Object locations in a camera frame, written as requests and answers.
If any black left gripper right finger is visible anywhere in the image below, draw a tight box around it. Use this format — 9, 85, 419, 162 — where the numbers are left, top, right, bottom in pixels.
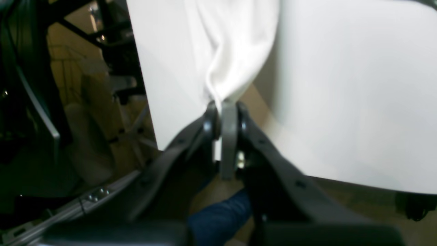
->
220, 102, 405, 246

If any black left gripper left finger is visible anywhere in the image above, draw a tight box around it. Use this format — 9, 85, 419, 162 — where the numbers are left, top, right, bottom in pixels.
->
41, 101, 218, 246

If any beige t-shirt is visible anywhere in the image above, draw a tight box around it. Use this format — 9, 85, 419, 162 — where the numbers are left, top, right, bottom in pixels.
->
184, 0, 280, 109

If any dark blue cloth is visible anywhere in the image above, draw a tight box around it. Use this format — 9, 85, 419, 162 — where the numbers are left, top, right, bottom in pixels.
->
187, 189, 252, 246

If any grey aluminium frame rail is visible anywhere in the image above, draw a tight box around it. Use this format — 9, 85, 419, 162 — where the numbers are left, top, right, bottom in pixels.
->
1, 170, 140, 246

